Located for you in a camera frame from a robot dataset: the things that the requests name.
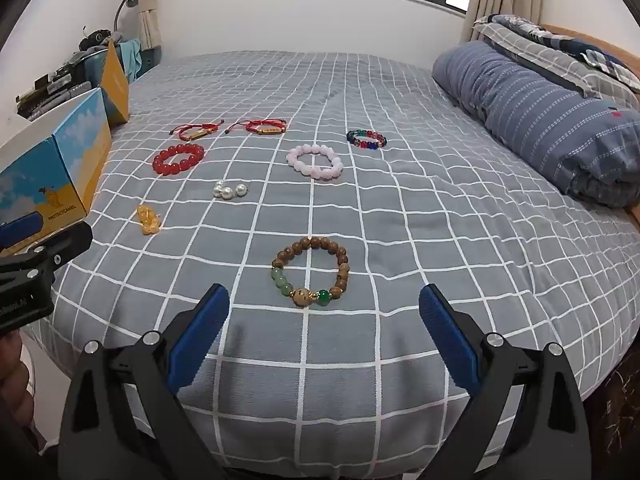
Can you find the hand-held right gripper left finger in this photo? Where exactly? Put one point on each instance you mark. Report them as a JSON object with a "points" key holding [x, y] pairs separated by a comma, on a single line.
{"points": [[200, 340]]}

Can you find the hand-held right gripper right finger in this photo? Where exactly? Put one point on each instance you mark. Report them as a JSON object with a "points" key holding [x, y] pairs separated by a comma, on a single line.
{"points": [[450, 340]]}

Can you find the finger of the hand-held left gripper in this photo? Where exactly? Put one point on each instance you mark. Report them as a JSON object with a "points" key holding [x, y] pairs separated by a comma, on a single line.
{"points": [[62, 245], [20, 228]]}

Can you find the white cardboard box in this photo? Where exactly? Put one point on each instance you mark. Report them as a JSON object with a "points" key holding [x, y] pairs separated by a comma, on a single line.
{"points": [[75, 160]]}

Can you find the yellow amber charm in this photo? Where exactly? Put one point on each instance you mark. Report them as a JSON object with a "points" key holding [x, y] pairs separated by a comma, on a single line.
{"points": [[150, 220]]}

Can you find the white pearl earrings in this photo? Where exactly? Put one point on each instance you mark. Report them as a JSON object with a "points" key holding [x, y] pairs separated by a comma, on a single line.
{"points": [[230, 191]]}

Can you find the person's left hand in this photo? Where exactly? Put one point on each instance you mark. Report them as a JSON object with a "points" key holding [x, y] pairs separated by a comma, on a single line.
{"points": [[14, 380]]}

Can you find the grey checked bedsheet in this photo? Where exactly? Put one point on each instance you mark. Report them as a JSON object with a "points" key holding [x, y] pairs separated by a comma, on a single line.
{"points": [[400, 260]]}

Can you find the teal cloth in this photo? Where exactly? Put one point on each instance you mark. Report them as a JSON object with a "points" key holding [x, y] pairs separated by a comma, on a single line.
{"points": [[131, 60]]}

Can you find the black bag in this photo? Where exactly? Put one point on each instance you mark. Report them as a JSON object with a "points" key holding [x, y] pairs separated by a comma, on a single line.
{"points": [[100, 37]]}

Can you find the blue striped pillow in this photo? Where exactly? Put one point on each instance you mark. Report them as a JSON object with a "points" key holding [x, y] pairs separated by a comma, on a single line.
{"points": [[540, 115]]}

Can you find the folded striped blanket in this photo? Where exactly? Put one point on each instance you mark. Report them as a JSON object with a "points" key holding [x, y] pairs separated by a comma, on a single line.
{"points": [[545, 55]]}

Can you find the navy plaid pillow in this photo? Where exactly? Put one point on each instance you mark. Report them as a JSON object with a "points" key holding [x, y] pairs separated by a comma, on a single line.
{"points": [[525, 25]]}

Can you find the wooden headboard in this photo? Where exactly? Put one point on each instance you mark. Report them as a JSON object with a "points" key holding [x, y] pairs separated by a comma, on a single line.
{"points": [[600, 40]]}

